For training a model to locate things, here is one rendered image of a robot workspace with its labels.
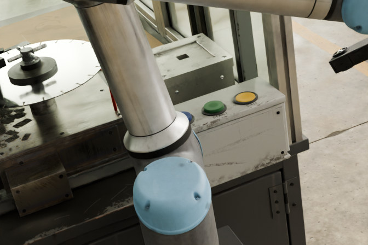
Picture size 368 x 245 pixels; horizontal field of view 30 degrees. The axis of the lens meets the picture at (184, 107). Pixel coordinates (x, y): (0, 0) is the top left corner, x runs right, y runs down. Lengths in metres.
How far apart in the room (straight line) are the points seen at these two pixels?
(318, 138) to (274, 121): 1.52
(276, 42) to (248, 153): 0.23
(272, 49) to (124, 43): 0.44
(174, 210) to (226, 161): 0.40
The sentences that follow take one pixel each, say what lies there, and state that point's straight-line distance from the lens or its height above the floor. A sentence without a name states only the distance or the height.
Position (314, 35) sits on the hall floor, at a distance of 3.83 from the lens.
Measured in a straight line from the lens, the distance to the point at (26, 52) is 1.55.
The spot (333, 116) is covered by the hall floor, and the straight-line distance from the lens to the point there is 3.05.
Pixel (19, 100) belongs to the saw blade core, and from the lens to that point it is 1.46.
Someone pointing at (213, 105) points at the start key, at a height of 0.91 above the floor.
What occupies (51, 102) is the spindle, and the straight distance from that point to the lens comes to 1.60.
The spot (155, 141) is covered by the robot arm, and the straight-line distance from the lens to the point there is 1.11.
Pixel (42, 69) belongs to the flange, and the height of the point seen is 0.96.
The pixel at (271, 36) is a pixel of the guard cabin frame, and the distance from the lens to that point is 1.38.
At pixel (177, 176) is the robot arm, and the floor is 0.98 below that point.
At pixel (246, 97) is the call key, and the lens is 1.38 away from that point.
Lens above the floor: 1.56
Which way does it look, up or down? 29 degrees down
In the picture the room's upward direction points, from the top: 11 degrees counter-clockwise
